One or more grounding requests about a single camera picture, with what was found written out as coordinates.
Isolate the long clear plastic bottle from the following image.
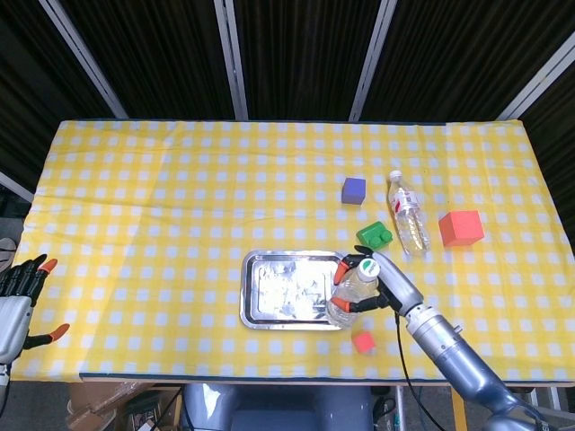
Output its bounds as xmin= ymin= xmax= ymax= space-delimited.
xmin=386 ymin=170 xmax=432 ymax=258

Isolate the cardboard box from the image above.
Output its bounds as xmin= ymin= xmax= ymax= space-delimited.
xmin=66 ymin=381 xmax=181 ymax=431

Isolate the small clear bottle green cap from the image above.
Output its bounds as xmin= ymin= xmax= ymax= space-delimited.
xmin=326 ymin=258 xmax=382 ymax=332

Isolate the metal table leg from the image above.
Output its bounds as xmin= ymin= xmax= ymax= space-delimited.
xmin=392 ymin=384 xmax=409 ymax=431

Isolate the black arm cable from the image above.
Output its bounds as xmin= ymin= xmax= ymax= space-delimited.
xmin=394 ymin=312 xmax=435 ymax=431

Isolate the small orange foam cube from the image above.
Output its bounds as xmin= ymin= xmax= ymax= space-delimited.
xmin=351 ymin=330 xmax=376 ymax=356

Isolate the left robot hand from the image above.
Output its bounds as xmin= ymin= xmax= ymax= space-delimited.
xmin=0 ymin=253 xmax=71 ymax=365

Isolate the white frame post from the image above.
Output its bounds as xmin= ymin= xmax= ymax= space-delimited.
xmin=348 ymin=0 xmax=397 ymax=122
xmin=496 ymin=31 xmax=575 ymax=121
xmin=213 ymin=0 xmax=250 ymax=121
xmin=39 ymin=0 xmax=128 ymax=119

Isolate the large orange foam cube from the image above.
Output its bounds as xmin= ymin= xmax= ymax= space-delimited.
xmin=438 ymin=209 xmax=485 ymax=248

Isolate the purple foam cube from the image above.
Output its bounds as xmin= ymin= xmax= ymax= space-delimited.
xmin=341 ymin=177 xmax=367 ymax=207

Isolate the metal tray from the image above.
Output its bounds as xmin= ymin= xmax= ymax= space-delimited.
xmin=240 ymin=249 xmax=351 ymax=332

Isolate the green toy brick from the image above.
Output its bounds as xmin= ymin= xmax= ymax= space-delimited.
xmin=356 ymin=221 xmax=394 ymax=251

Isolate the yellow checkered tablecloth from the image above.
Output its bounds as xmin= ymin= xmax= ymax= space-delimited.
xmin=8 ymin=119 xmax=575 ymax=383

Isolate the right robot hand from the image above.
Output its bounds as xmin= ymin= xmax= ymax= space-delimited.
xmin=332 ymin=244 xmax=424 ymax=319

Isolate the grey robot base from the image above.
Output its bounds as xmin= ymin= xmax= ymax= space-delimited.
xmin=181 ymin=383 xmax=375 ymax=431

